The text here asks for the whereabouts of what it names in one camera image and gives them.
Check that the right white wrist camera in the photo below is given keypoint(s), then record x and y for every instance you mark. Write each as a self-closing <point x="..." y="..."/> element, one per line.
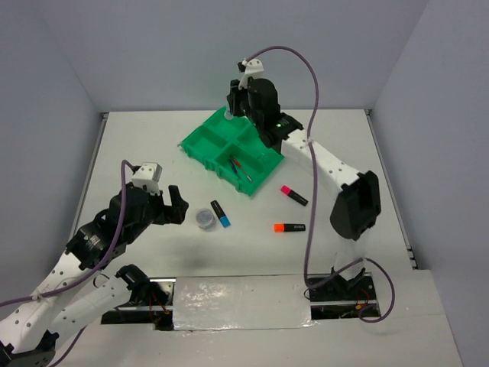
<point x="252" y="68"/>

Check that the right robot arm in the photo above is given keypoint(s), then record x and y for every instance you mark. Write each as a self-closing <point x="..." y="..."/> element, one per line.
<point x="356" y="194"/>

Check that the small blue-capped bottle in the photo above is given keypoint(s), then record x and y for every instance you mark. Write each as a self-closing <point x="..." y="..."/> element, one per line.
<point x="228" y="114"/>

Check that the pink highlighter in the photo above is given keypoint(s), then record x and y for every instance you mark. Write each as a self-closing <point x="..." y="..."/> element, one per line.
<point x="292" y="194"/>

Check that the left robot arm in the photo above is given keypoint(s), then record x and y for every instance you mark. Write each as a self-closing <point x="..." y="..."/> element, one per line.
<point x="39" y="325"/>

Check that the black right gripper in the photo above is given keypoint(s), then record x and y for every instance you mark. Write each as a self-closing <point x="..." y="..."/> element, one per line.
<point x="234" y="98"/>

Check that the clear tub of paperclips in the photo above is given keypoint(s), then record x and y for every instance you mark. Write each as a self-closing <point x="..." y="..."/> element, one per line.
<point x="205" y="219"/>

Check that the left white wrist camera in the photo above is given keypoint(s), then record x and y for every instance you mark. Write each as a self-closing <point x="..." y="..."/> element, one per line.
<point x="147" y="177"/>

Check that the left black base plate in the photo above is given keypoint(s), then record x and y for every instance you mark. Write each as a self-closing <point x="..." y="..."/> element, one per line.
<point x="156" y="312"/>

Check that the red gel pen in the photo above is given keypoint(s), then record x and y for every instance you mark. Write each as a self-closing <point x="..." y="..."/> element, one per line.
<point x="236" y="163"/>

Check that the silver tape sheet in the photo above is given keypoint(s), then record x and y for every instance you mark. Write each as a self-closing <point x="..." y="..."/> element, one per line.
<point x="273" y="302"/>

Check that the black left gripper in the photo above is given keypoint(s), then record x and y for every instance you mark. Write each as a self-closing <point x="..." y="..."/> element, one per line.
<point x="176" y="211"/>

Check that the green four-compartment bin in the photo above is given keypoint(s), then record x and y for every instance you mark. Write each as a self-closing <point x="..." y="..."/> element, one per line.
<point x="217" y="139"/>

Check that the orange highlighter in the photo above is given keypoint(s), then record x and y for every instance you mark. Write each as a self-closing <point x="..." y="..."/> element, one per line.
<point x="289" y="227"/>

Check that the blue highlighter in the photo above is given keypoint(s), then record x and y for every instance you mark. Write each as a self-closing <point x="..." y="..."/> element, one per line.
<point x="223" y="219"/>

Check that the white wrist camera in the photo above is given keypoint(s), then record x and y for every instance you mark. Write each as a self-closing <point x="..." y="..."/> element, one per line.
<point x="252" y="68"/>
<point x="147" y="177"/>

